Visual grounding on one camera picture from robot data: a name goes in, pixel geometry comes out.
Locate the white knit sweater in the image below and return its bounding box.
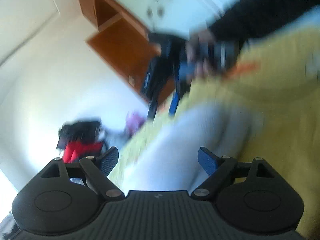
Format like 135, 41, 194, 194
121, 102, 264, 193

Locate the black sleeved right forearm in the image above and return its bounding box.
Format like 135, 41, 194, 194
208, 0, 319, 42

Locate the person's right hand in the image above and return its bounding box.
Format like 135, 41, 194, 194
185, 28, 223, 80

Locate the red garment on pile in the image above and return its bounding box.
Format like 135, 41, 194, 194
62, 141, 104, 163

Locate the black garment on pile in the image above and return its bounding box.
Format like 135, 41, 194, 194
56, 120, 101, 150

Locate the brown wooden door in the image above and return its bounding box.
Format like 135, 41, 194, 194
79, 0, 160, 93

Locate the pink plastic bag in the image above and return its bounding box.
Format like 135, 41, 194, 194
125, 112, 146, 136

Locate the white wardrobe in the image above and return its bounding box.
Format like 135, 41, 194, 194
94, 0, 253, 41

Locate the yellow carrot print bedspread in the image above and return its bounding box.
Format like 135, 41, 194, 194
110, 27, 319, 239

